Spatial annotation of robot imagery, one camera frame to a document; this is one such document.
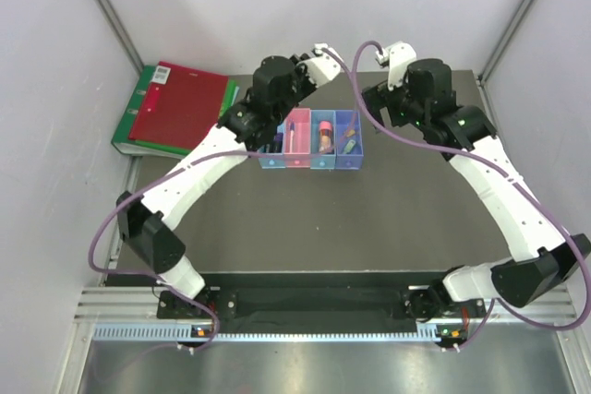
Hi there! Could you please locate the white blue-capped marker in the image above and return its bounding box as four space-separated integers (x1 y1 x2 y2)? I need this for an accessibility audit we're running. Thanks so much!
289 121 296 153

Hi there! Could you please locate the white pink marker pen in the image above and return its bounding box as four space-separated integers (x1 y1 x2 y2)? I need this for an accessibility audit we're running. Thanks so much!
295 123 308 153

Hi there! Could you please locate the purple-capped black highlighter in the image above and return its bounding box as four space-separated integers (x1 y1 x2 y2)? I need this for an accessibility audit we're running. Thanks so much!
271 133 283 153

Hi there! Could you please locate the light blue drawer box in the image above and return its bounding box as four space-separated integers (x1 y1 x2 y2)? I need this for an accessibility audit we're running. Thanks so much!
310 110 336 170

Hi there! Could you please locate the pink-capped marker tube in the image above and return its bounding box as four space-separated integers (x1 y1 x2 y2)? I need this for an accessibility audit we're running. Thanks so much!
319 120 333 155

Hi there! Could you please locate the blue end drawer box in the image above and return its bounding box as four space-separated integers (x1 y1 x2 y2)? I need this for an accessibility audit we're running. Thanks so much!
259 144 285 169

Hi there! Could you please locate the pink plastic drawer box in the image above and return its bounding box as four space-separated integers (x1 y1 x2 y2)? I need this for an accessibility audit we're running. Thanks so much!
283 108 311 169

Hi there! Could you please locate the light green highlighter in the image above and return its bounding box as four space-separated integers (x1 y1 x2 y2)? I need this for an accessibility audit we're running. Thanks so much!
342 138 356 155

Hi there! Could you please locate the purple plastic drawer box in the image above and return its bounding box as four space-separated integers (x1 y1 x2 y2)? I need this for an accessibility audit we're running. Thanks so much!
335 110 364 170

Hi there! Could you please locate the red ring binder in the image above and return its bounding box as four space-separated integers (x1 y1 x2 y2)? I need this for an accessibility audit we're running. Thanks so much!
130 61 229 149

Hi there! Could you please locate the green ring binder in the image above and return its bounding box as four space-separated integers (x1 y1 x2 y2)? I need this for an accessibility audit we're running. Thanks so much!
112 61 239 159

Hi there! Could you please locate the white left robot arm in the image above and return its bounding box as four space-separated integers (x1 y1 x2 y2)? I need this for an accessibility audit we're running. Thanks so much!
117 54 317 317

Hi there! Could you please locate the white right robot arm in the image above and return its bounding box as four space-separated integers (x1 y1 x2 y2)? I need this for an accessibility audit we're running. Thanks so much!
362 56 578 316

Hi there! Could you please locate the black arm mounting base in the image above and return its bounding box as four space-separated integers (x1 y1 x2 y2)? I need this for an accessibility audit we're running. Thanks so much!
154 271 488 334

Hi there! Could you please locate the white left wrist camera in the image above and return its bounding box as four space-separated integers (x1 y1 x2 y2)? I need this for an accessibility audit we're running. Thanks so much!
296 42 343 89

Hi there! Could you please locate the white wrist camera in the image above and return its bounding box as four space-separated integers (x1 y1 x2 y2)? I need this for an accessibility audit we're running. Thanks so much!
296 42 343 89
376 42 416 90

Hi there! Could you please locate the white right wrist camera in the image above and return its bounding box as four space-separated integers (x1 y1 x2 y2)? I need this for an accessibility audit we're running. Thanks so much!
376 42 416 90

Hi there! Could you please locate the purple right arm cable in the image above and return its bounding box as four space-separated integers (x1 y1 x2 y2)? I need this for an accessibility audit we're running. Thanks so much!
352 41 591 352

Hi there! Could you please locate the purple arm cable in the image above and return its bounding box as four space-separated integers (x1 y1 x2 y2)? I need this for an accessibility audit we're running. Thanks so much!
88 46 360 352
352 41 591 352

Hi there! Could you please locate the aluminium frame post left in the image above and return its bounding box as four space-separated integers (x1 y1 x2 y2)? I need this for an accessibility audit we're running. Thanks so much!
94 0 145 76

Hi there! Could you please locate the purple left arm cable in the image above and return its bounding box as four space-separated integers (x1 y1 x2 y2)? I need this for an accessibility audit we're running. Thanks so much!
88 46 360 352

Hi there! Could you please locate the aluminium front rail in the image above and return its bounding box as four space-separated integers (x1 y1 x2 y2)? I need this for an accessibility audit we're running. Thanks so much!
56 273 590 393

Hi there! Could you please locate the grey slotted cable duct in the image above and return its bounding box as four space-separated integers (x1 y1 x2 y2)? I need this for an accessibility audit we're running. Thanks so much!
92 323 441 343

